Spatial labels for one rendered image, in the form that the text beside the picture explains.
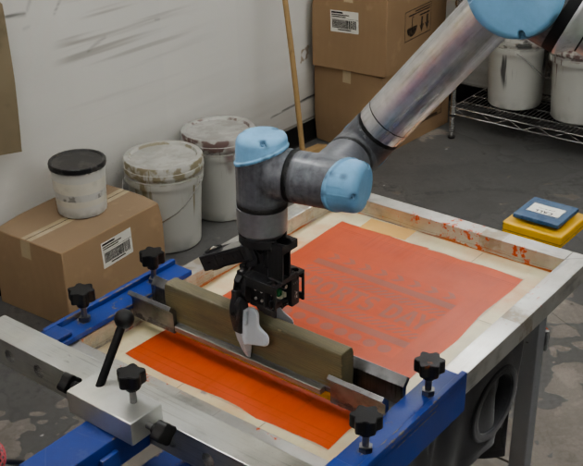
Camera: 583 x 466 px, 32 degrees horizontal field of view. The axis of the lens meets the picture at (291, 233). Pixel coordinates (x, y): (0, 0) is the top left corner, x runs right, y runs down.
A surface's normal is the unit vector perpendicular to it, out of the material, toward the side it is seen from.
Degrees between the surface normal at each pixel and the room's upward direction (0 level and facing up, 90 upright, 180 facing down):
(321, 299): 0
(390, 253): 0
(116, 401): 0
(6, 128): 88
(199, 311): 90
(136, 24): 90
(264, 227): 90
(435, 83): 103
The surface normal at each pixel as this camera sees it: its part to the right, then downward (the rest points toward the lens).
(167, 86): 0.79, 0.26
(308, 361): -0.61, 0.36
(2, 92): 0.33, 0.39
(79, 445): -0.02, -0.89
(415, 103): -0.14, 0.64
